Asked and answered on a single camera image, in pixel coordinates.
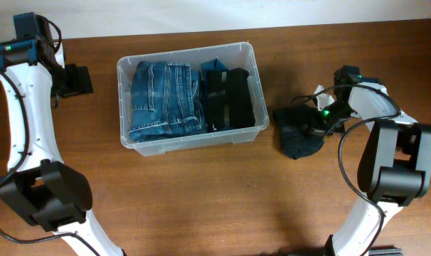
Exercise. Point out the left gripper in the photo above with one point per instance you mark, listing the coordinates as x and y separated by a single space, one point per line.
75 80

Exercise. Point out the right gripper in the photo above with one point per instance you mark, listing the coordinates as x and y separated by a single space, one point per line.
326 131

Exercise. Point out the black garment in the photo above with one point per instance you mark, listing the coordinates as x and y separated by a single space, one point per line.
294 123
229 104

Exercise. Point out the dark blue jeans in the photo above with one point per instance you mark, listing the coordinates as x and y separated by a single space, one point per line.
166 102

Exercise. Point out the blue shirt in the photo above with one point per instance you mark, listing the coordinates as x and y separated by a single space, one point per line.
212 65

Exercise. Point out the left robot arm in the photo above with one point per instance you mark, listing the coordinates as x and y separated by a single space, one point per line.
39 187

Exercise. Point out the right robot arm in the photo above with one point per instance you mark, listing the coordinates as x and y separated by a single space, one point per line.
395 167

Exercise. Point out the clear plastic storage bin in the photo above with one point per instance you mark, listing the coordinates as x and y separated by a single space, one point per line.
232 55

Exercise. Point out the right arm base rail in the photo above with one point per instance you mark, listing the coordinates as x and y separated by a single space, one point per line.
386 251

